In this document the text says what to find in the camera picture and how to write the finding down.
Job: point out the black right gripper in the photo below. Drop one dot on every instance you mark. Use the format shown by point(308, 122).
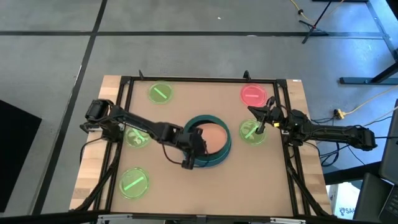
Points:
point(273, 118)

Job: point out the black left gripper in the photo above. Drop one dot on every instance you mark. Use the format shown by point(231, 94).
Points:
point(190, 143)

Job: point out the orange plastic plate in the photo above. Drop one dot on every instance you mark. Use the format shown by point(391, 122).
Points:
point(216, 138)

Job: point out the small red translucent plate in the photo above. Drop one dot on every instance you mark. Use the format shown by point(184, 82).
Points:
point(253, 95)

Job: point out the large teal plastic plate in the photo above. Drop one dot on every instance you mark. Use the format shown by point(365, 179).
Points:
point(228, 146)

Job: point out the small green translucent plate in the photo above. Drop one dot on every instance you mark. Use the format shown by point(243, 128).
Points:
point(134, 183)
point(160, 92)
point(135, 140)
point(247, 135)

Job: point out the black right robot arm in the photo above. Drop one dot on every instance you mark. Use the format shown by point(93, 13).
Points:
point(329, 132)

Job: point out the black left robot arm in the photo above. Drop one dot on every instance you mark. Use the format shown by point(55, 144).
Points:
point(133, 119)

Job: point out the brown table mat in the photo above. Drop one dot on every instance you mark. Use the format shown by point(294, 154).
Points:
point(186, 193)

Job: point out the yellow power plug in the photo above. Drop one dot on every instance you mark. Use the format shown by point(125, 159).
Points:
point(340, 114)

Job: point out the black tripod stand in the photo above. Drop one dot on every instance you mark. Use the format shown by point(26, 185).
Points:
point(314, 28)

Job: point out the black desk foot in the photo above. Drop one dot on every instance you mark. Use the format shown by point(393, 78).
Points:
point(351, 174)

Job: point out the white cardboard box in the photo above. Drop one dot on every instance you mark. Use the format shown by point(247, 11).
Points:
point(345, 199)

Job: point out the dark laptop computer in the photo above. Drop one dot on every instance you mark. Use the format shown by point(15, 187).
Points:
point(390, 155)

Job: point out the black metal bar silver brackets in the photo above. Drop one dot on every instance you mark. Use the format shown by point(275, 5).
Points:
point(46, 217)

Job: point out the black metal table frame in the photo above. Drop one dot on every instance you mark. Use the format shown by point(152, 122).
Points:
point(202, 79)

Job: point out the black desk frame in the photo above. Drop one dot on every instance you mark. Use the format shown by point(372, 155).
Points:
point(381, 28)

